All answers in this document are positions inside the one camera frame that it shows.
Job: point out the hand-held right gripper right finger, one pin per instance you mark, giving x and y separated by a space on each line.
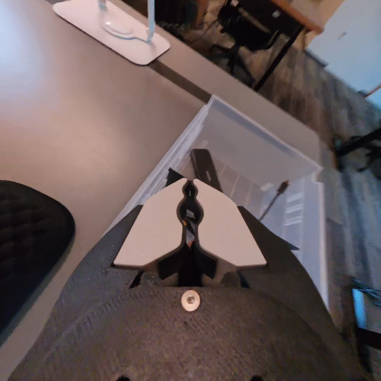
232 238

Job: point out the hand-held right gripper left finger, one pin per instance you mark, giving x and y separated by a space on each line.
148 238

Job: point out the black usb hub with switches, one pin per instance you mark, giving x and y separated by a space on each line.
175 177

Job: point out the slim black usb hub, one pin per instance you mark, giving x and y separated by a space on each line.
205 166

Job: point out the clear plastic bin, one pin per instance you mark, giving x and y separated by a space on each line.
253 143

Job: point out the black quilted wrist rest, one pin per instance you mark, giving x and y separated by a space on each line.
32 238

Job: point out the black office chair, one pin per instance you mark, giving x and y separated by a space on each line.
253 29

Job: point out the white poster stand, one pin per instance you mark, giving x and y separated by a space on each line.
89 20

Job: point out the wooden desk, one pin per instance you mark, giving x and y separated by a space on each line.
300 17

